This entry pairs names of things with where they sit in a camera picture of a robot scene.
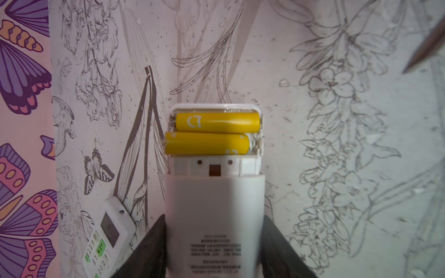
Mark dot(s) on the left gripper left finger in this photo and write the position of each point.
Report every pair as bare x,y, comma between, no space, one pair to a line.
149,259

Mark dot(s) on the white remote control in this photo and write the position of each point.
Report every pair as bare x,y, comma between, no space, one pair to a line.
215,206

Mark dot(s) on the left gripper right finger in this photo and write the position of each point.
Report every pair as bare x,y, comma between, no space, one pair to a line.
278,258

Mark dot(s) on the yellow battery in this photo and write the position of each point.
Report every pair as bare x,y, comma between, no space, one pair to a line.
218,122
185,143

